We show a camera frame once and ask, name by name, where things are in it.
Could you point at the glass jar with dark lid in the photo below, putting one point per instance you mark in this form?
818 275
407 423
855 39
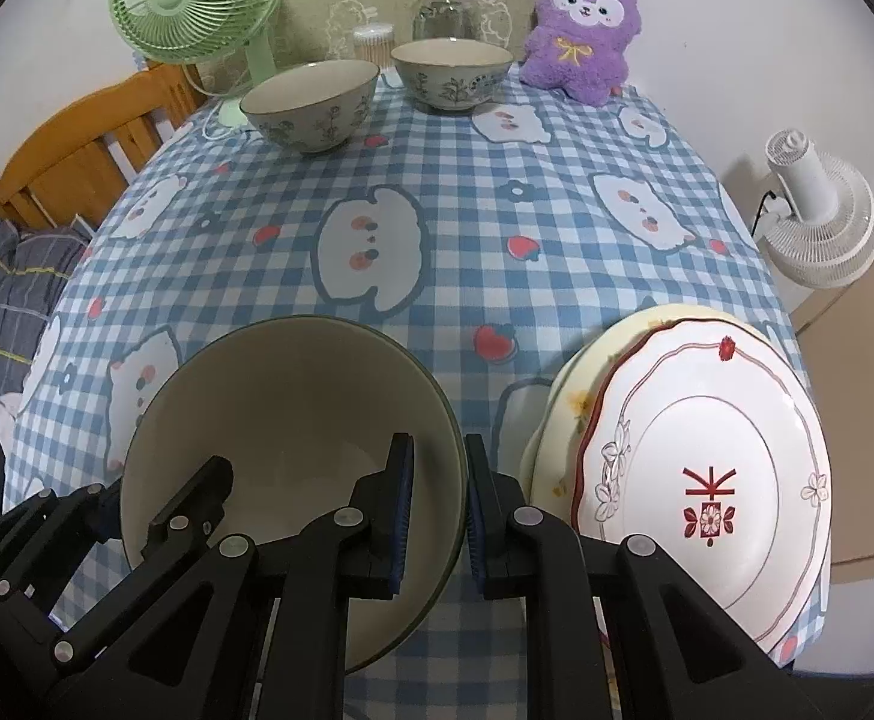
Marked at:
444 15

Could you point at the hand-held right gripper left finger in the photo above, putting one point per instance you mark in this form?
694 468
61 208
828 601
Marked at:
401 517

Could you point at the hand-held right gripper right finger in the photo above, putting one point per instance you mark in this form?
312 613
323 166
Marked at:
478 525

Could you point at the blue checkered cartoon tablecloth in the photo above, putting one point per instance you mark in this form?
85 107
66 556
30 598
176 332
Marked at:
437 240

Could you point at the white red-patterned scalloped plate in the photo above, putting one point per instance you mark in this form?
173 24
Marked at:
714 420

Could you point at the cream yellow-flower plate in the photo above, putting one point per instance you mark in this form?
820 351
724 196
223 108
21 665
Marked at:
553 450

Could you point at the grey-green floral ceramic bowl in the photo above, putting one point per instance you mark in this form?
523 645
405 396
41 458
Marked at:
309 101
452 82
279 420

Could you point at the grey plaid blanket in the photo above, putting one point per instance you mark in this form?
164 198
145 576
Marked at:
17 292

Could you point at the purple plush toy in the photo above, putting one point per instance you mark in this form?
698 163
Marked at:
579 52

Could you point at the white floor fan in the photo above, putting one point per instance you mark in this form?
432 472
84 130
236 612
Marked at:
820 232

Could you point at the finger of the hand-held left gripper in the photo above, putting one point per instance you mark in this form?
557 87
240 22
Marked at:
182 510
39 532

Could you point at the clear cotton swab container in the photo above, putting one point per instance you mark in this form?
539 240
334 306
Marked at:
373 45

